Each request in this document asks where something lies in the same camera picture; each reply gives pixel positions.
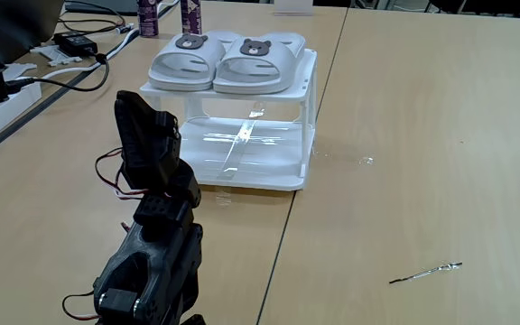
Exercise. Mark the white bear slipper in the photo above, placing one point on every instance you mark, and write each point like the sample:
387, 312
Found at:
183, 67
260, 67

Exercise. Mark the white plastic shelf box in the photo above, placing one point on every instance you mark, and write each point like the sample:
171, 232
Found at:
251, 153

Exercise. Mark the black power adapter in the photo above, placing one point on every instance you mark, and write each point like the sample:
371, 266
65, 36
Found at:
75, 43

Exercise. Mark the white printed plastic part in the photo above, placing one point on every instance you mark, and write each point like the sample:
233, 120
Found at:
18, 71
54, 55

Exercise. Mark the purple drink can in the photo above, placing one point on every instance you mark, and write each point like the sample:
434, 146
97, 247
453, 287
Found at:
148, 18
191, 15

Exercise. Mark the dark flat device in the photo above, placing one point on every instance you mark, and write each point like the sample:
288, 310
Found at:
102, 5

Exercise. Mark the white power strip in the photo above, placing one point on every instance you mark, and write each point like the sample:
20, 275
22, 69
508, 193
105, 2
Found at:
2, 110

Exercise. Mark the white card stand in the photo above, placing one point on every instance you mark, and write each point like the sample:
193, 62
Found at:
293, 6

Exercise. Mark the clear shiny tape blob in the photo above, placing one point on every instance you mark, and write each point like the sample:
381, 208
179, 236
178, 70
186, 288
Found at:
366, 160

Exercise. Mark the dark chair base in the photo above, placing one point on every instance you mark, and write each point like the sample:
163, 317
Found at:
476, 5

